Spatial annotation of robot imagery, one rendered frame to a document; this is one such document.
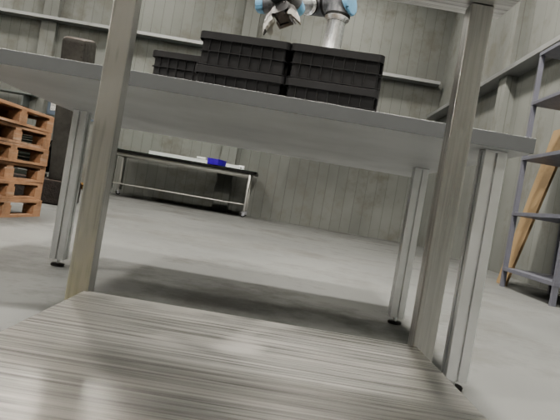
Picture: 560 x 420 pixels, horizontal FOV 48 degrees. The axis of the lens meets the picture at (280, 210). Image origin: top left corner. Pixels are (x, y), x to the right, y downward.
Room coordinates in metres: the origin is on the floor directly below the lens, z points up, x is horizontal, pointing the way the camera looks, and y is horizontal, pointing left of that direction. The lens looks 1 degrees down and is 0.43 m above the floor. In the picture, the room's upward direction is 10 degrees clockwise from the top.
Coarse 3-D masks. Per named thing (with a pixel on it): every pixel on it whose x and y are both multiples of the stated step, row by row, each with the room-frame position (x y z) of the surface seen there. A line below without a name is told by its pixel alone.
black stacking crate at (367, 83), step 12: (300, 60) 2.00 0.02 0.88; (312, 60) 2.00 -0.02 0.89; (324, 60) 2.00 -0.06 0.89; (336, 60) 1.99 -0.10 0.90; (348, 60) 1.99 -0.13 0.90; (360, 60) 1.98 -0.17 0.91; (300, 72) 2.00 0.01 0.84; (312, 72) 2.00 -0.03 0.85; (324, 72) 1.99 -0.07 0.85; (336, 72) 1.99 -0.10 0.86; (348, 72) 1.99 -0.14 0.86; (360, 72) 1.98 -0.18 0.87; (372, 72) 1.98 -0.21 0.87; (348, 84) 1.97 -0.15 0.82; (360, 84) 1.98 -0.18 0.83; (372, 84) 1.98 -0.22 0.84
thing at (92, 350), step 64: (128, 0) 1.06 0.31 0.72; (448, 0) 1.08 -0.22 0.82; (512, 0) 1.03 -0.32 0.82; (128, 64) 1.08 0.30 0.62; (448, 128) 1.08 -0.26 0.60; (448, 192) 1.07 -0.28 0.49; (448, 256) 1.07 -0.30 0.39; (64, 320) 0.84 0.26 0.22; (128, 320) 0.90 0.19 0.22; (192, 320) 0.98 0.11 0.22; (256, 320) 1.06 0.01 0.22; (0, 384) 0.57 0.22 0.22; (64, 384) 0.60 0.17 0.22; (128, 384) 0.63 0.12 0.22; (192, 384) 0.66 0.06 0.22; (256, 384) 0.70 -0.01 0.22; (320, 384) 0.74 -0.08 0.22; (384, 384) 0.79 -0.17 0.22; (448, 384) 0.85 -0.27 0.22
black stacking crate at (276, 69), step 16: (208, 48) 2.04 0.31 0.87; (224, 48) 2.04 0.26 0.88; (240, 48) 2.02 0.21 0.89; (256, 48) 2.02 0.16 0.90; (272, 48) 2.01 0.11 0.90; (208, 64) 2.03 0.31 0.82; (224, 64) 2.04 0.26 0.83; (240, 64) 2.03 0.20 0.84; (256, 64) 2.02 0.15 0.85; (272, 64) 2.02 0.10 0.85; (288, 64) 2.08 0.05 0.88
